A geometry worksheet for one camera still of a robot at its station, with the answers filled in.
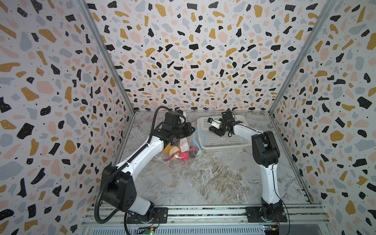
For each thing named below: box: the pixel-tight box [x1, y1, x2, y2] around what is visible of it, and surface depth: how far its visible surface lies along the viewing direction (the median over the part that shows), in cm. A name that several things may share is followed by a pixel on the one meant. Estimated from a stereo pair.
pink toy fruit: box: [179, 150, 190, 162], surface depth 91 cm
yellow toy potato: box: [162, 142, 174, 155], surface depth 95 cm
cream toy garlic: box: [169, 145, 182, 159], surface depth 94 cm
